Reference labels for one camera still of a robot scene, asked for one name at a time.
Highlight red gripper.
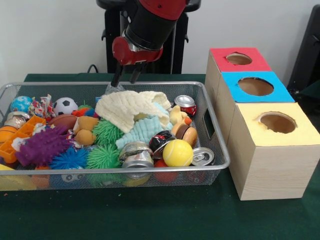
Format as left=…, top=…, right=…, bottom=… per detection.
left=110, top=36, right=164, bottom=88

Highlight clear plastic bag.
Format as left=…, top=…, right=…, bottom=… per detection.
left=104, top=82, right=126, bottom=96

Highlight cream knitted cloth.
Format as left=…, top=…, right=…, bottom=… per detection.
left=95, top=90, right=172, bottom=133

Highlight yellow plush duck toy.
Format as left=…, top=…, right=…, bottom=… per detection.
left=169, top=105, right=193, bottom=126

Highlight small toy hamburger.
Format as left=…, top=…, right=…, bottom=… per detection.
left=170, top=122, right=198, bottom=147

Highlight purple spiky ball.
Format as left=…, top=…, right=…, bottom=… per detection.
left=15, top=125, right=72, bottom=167

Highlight clear shallow mesh bin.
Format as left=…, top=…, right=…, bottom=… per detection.
left=0, top=81, right=231, bottom=192

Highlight wooden box with three holes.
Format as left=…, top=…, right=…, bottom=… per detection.
left=204, top=47, right=320, bottom=201

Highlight light teal cloth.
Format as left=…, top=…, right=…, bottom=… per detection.
left=115, top=114, right=173, bottom=150

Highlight red soda can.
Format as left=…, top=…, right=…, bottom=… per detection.
left=174, top=95, right=198, bottom=117

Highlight small soccer ball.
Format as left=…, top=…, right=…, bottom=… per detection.
left=52, top=97, right=79, bottom=117

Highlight crushed silver can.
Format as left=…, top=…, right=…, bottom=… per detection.
left=118, top=141, right=155, bottom=169

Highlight green spiky ball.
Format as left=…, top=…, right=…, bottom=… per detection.
left=86, top=144, right=122, bottom=170

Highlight yellow tennis ball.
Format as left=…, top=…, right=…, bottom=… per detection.
left=162, top=139, right=194, bottom=167

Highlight silver can with pull tab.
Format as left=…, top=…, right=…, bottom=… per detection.
left=191, top=147, right=215, bottom=167

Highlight small orange basketball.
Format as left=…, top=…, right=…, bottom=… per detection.
left=0, top=125, right=19, bottom=145

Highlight dark green table cloth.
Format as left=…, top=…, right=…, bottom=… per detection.
left=0, top=74, right=320, bottom=240

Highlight black side stand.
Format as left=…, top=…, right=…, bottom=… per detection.
left=287, top=5, right=320, bottom=98

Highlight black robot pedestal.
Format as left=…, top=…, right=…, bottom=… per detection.
left=96, top=0, right=202, bottom=75

